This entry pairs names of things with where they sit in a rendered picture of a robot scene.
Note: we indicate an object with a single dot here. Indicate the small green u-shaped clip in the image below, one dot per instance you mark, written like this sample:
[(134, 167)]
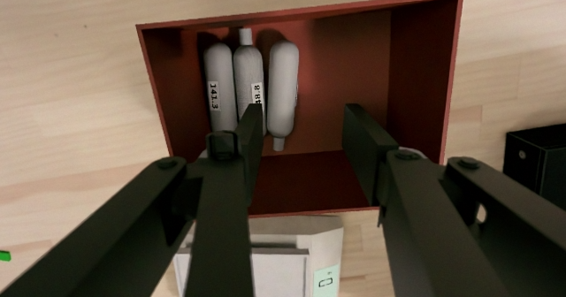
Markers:
[(5, 255)]

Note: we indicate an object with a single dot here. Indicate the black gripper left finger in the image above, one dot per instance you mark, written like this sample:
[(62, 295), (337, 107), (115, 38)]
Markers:
[(124, 247)]

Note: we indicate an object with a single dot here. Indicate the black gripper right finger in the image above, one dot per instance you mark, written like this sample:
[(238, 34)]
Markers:
[(430, 251)]

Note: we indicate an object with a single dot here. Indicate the grey co2 cylinder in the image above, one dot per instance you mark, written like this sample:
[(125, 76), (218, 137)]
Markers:
[(220, 84), (282, 91), (248, 74)]

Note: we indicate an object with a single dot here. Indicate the white digital scale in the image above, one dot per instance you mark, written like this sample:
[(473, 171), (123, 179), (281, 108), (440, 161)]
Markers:
[(293, 256)]

